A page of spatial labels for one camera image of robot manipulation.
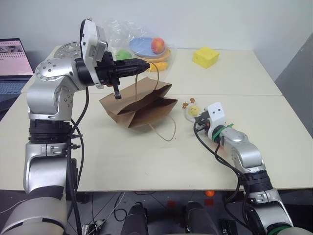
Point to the clear plastic bag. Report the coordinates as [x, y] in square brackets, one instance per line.
[122, 34]

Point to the laptop computer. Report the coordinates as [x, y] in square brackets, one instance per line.
[12, 63]

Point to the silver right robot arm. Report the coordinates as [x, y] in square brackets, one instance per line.
[247, 151]

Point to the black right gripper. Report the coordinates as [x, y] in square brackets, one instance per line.
[203, 122]

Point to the red yellow toy peach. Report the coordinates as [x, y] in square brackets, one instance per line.
[158, 45]

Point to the orange ball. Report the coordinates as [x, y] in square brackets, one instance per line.
[209, 193]

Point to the yellow toy corn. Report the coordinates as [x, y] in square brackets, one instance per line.
[160, 66]

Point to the brown paper bag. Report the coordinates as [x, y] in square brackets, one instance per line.
[144, 105]

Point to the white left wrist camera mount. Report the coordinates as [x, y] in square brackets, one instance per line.
[91, 41]

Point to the green toy apple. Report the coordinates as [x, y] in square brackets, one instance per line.
[123, 54]

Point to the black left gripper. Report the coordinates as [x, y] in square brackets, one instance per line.
[106, 69]

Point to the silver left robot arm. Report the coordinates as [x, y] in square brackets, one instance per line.
[46, 102]

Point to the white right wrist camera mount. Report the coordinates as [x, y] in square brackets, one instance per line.
[216, 113]

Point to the dark rounded shape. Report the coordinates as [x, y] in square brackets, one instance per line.
[137, 219]
[196, 218]

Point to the blue plate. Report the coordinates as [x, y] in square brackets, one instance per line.
[141, 46]

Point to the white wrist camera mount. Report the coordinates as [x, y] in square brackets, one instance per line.
[216, 113]
[91, 41]

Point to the fried egg plush toy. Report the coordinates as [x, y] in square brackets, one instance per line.
[192, 110]

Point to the yellow cheese plush toy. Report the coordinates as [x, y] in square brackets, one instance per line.
[206, 56]

